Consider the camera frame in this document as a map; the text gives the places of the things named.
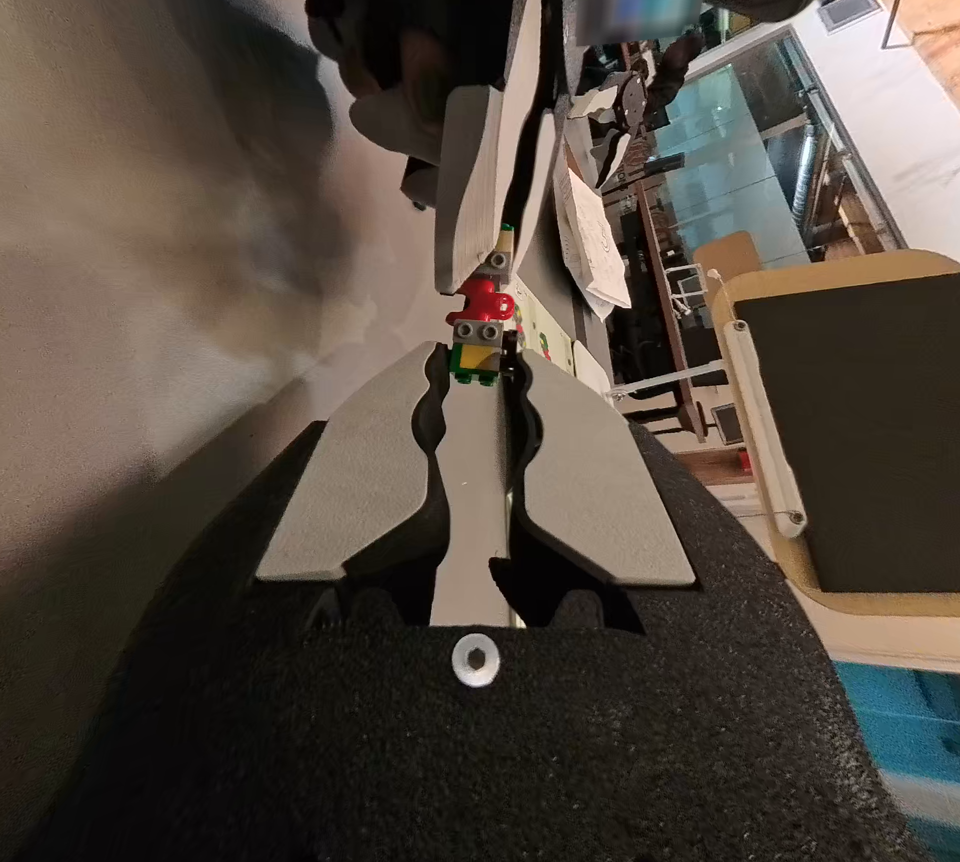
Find dark panel with tan frame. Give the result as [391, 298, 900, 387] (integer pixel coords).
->
[708, 247, 960, 617]

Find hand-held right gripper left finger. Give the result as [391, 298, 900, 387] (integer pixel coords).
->
[255, 341, 453, 604]

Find brick instruction booklet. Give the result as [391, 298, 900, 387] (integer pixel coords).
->
[513, 281, 580, 377]

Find black grey gripper tool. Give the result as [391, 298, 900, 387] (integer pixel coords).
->
[567, 69, 655, 190]

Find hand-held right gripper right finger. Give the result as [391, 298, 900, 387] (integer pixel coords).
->
[489, 348, 699, 628]

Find brown wooden table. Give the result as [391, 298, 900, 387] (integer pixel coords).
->
[621, 181, 711, 445]

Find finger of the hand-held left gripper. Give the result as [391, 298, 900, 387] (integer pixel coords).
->
[433, 0, 543, 298]
[516, 106, 566, 282]

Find wall vent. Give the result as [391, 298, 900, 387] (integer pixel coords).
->
[816, 0, 887, 37]

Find brick assembly with red connector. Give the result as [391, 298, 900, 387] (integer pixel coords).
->
[446, 223, 520, 322]

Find blue box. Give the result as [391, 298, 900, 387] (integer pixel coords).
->
[831, 658, 960, 862]

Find white paper sheets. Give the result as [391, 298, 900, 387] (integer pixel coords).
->
[553, 165, 633, 322]

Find glass partition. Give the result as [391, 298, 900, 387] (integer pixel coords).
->
[660, 28, 852, 268]

